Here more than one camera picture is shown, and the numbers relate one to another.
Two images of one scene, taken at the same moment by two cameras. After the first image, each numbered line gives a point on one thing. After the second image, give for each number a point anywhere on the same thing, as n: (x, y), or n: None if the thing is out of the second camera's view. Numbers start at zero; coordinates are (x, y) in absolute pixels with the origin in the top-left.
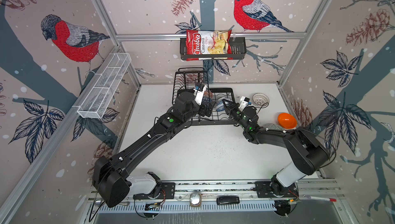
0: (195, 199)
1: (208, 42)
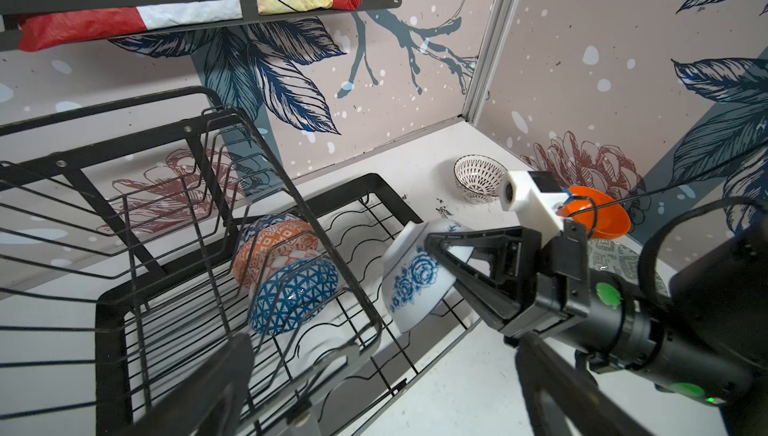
0: None
1: (43, 29)
